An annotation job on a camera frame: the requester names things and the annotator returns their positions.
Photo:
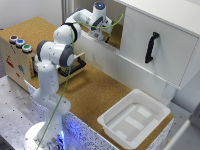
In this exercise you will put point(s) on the green button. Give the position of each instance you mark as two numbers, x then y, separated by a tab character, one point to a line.
26	47

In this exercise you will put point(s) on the white cabinet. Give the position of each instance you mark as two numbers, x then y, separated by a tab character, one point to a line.
110	63

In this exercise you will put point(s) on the white plastic box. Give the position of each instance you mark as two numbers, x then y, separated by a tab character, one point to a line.
133	120

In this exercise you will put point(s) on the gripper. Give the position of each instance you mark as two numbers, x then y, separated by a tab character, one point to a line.
98	32

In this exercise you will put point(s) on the red button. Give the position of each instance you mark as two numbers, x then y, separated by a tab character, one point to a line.
13	38

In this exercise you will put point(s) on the wooden drawer box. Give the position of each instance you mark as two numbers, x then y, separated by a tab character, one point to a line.
20	28

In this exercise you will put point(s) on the wooden drawer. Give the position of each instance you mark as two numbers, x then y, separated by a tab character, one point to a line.
80	57

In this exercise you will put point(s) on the white sliding door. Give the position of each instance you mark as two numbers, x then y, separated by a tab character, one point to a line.
173	50

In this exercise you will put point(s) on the blue button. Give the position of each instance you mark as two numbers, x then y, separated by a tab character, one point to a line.
20	42

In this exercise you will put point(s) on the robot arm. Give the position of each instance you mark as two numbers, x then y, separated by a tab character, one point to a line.
50	83

